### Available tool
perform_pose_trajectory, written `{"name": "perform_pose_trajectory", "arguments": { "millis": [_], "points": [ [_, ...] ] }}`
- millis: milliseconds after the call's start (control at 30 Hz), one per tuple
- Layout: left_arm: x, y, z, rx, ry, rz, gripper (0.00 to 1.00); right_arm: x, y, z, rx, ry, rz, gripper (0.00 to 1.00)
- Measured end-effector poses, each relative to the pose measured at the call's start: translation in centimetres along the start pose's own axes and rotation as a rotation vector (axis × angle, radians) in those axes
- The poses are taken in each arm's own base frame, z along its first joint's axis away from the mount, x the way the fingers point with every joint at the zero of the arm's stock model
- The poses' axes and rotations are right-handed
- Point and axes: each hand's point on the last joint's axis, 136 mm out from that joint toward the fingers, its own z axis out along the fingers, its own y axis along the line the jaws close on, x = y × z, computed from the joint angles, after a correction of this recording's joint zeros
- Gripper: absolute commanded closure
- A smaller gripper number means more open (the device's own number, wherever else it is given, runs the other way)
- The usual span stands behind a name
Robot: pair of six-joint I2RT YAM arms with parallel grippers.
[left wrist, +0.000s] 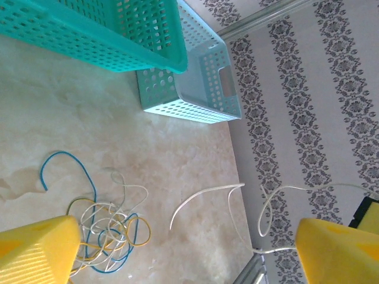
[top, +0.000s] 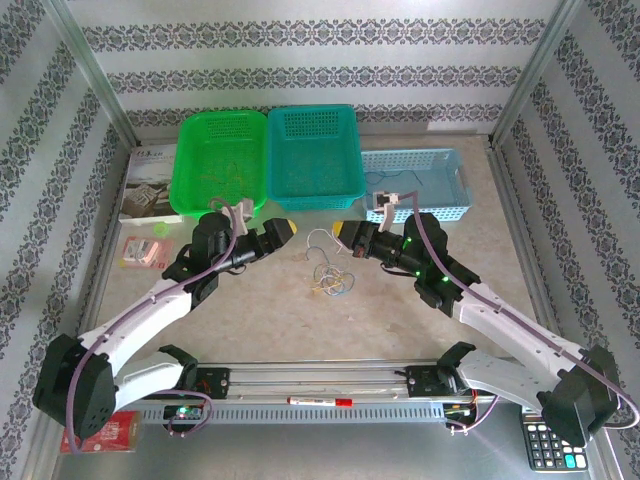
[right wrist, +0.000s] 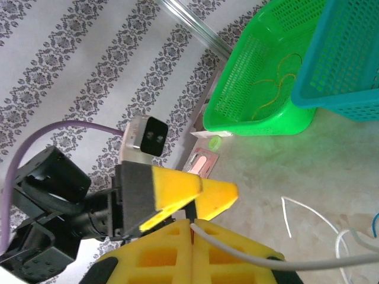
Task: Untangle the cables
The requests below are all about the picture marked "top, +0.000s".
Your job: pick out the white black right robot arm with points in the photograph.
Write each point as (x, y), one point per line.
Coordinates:
(510, 325)

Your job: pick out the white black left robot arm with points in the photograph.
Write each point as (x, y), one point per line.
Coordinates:
(145, 315)

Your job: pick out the white book box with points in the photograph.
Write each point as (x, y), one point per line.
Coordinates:
(147, 170)

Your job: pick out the red packet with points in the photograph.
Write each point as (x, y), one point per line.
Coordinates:
(107, 432)

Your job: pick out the small circuit board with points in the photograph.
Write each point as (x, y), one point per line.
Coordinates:
(182, 412)

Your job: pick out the green plastic basket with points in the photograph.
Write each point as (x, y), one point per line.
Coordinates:
(220, 145)

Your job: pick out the light blue plastic basket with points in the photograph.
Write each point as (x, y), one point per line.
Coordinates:
(435, 195)

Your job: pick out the pink blister package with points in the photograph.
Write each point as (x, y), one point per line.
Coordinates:
(147, 252)

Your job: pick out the teal plastic basket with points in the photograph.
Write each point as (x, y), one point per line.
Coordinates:
(312, 150)

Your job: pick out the aluminium frame post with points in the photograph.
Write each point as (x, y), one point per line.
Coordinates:
(535, 70)
(95, 70)

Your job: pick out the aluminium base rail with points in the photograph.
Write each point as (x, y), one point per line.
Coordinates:
(320, 380)

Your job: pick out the red white marker pen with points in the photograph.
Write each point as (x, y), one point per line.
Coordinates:
(320, 401)

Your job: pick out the black desk calculator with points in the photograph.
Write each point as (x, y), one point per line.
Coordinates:
(550, 450)

